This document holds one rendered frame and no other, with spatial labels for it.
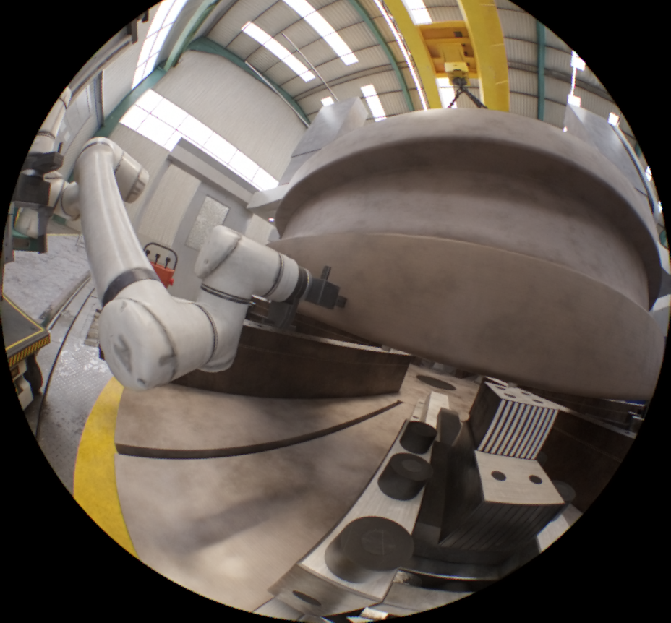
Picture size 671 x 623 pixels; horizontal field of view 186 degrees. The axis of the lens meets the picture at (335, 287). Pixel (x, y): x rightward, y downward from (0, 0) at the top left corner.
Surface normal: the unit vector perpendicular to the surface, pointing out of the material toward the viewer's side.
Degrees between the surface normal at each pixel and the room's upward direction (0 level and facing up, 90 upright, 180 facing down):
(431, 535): 90
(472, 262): 90
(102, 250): 67
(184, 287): 90
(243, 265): 90
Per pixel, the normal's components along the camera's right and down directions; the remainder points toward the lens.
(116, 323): 0.19, -0.16
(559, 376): -0.43, -0.23
